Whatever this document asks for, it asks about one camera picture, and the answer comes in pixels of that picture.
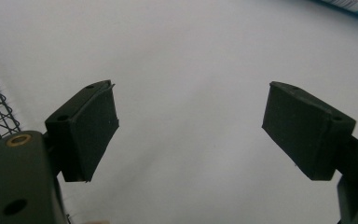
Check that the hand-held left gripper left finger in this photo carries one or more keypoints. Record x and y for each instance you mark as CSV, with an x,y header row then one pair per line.
x,y
84,133

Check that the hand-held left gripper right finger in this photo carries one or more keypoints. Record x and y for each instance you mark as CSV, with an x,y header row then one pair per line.
x,y
304,130

